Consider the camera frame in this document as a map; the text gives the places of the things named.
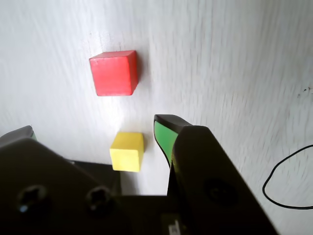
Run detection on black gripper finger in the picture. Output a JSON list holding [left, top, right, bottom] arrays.
[[0, 125, 128, 235], [153, 114, 280, 235]]

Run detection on yellow wooden cube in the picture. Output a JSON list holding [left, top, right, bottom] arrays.
[[110, 132, 144, 172]]

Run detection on red wooden cube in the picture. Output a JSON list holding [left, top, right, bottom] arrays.
[[89, 50, 139, 97]]

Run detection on black cardboard box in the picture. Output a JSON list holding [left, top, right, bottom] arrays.
[[69, 159, 122, 196]]

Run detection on thin black wire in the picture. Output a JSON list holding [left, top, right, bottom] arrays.
[[262, 144, 313, 211]]

